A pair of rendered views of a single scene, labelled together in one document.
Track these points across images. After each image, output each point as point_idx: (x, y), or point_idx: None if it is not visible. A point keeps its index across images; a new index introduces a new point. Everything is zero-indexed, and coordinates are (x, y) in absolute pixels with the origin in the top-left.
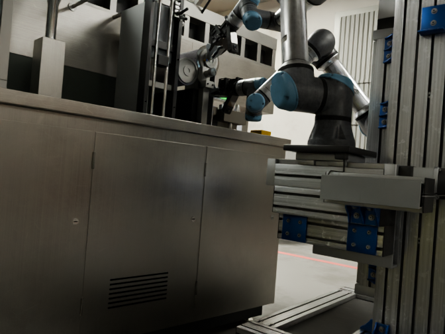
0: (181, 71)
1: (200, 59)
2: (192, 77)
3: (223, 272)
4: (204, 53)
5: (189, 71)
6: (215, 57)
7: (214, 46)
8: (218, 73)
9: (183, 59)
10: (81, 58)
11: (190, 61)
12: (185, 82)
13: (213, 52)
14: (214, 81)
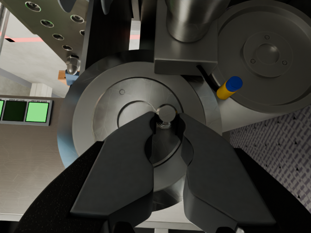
0: (300, 45)
1: (204, 117)
2: (232, 30)
3: None
4: (178, 156)
5: (257, 54)
6: (135, 119)
7: (264, 213)
8: (4, 157)
9: (310, 99)
10: None
11: (254, 101)
12: (274, 1)
13: (193, 146)
14: (90, 36)
